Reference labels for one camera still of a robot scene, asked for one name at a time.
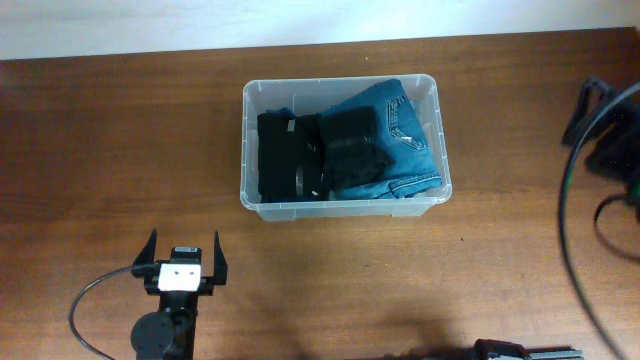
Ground clear plastic storage container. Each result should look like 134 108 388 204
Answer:
240 74 453 222

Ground dark blue jeans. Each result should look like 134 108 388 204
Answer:
321 79 442 200

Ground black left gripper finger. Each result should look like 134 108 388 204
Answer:
131 229 157 276
213 232 228 286

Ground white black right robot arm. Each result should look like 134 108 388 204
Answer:
485 82 639 360

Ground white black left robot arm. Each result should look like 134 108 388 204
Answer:
130 231 228 360

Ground light blue jeans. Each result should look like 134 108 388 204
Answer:
411 100 428 126

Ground black garment with white print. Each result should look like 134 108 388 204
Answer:
256 112 325 199

